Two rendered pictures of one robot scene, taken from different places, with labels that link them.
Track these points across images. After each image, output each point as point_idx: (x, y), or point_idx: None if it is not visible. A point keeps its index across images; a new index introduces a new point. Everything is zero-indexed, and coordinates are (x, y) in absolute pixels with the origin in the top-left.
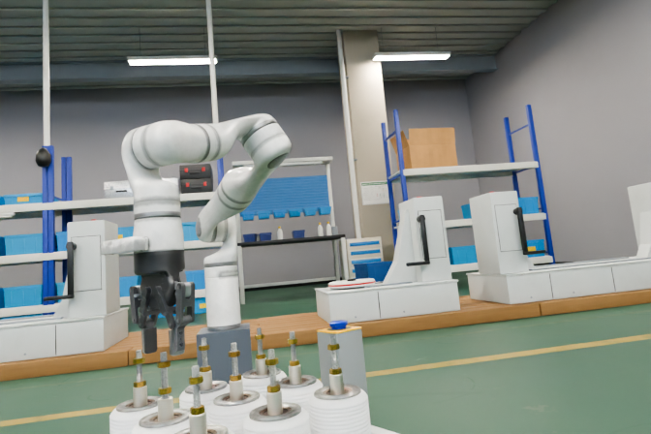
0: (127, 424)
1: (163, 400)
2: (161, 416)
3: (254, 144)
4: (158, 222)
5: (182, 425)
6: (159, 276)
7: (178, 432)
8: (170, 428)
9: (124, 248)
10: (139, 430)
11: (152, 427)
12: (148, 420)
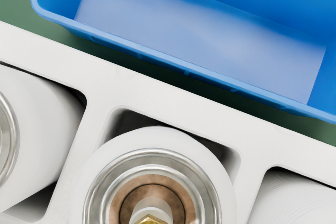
0: (305, 209)
1: (138, 212)
2: (147, 200)
3: None
4: None
5: (74, 202)
6: None
7: (10, 135)
8: (86, 174)
9: None
10: (159, 138)
11: (128, 152)
12: (177, 180)
